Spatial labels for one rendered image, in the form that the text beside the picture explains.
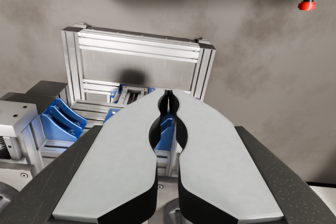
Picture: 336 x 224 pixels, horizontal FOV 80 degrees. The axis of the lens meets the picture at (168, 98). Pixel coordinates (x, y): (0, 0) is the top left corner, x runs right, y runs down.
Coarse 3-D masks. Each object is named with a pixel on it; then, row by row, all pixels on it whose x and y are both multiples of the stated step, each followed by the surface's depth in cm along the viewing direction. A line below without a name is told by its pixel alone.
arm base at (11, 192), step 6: (0, 186) 46; (6, 186) 46; (0, 192) 45; (6, 192) 46; (12, 192) 47; (0, 198) 46; (6, 198) 45; (12, 198) 46; (0, 204) 45; (6, 204) 45; (0, 210) 44
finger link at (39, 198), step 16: (96, 128) 8; (80, 144) 8; (64, 160) 7; (80, 160) 7; (48, 176) 6; (64, 176) 6; (32, 192) 6; (48, 192) 6; (16, 208) 6; (32, 208) 6; (48, 208) 6
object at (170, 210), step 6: (168, 204) 50; (174, 204) 48; (168, 210) 49; (174, 210) 47; (168, 216) 48; (174, 216) 47; (180, 216) 47; (168, 222) 47; (174, 222) 46; (180, 222) 46; (186, 222) 44
